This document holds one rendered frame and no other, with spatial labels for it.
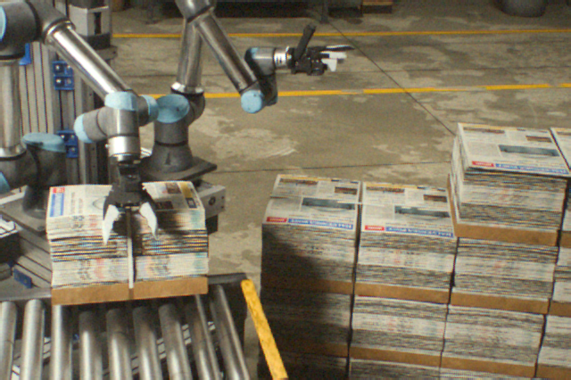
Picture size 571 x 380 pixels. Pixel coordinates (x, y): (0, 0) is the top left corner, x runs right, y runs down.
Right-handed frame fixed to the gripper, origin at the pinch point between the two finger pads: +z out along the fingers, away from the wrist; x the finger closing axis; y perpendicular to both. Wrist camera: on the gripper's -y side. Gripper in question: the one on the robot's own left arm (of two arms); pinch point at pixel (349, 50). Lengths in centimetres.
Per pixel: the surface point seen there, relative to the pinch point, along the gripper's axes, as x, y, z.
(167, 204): 88, 18, -27
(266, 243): 45, 49, -18
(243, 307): 76, 53, -15
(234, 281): 77, 45, -17
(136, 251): 98, 27, -32
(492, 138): 11, 26, 46
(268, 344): 104, 46, 2
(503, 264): 31, 58, 50
